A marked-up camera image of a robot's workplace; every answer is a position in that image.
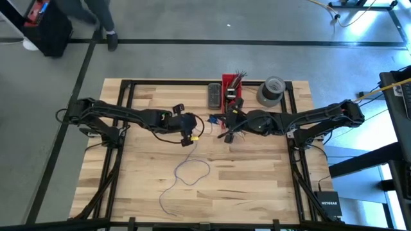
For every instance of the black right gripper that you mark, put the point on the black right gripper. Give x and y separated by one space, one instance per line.
236 122

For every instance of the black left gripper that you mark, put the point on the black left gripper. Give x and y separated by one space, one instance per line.
187 123

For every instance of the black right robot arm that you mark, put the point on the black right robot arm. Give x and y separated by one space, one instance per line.
305 120

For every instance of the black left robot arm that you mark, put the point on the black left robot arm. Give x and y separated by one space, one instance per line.
128 114

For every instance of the grey plastic case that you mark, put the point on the grey plastic case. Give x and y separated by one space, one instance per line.
214 96

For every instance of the small black white box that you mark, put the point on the small black white box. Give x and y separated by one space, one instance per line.
232 93

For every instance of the red plastic bin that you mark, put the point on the red plastic bin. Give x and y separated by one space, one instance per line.
226 80

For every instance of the grey tape roll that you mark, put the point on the grey tape roll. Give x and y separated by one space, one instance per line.
268 101

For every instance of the person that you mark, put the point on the person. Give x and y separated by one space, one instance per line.
102 16

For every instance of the white stand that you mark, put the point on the white stand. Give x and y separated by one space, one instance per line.
30 45

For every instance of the black floor stand base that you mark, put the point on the black floor stand base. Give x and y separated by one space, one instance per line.
359 5

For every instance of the black metal table frame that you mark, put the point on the black metal table frame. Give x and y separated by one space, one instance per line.
192 82

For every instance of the black Netgear switch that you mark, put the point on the black Netgear switch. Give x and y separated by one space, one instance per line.
329 203

